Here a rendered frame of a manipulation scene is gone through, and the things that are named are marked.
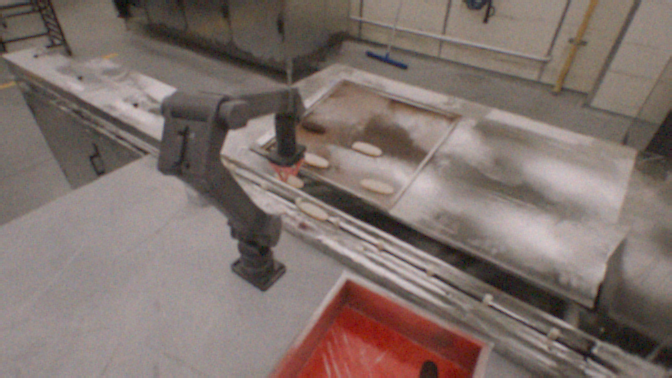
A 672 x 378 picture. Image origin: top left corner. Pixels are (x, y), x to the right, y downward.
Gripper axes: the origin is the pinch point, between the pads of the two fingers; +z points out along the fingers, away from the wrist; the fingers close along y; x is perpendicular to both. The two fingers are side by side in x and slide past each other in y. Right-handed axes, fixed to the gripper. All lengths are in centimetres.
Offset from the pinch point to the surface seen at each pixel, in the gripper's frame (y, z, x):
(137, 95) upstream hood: -6, 1, -83
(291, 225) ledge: 9.1, 7.1, 8.6
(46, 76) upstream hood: 7, 2, -128
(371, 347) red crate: 24, 11, 44
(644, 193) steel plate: -76, 11, 88
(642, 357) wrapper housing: 16, -15, 80
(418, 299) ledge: 9.2, 7.8, 46.9
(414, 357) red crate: 21, 11, 52
